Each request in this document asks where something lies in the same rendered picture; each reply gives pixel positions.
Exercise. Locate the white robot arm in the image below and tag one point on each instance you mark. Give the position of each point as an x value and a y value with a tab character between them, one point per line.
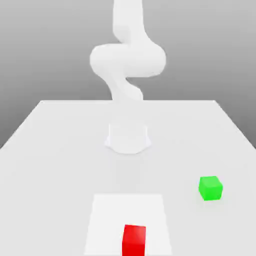
128	60

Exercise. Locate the small green cube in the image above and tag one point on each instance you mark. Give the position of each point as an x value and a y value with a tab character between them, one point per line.
210	188

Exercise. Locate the small red cube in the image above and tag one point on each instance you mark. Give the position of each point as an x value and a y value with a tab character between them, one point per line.
133	241

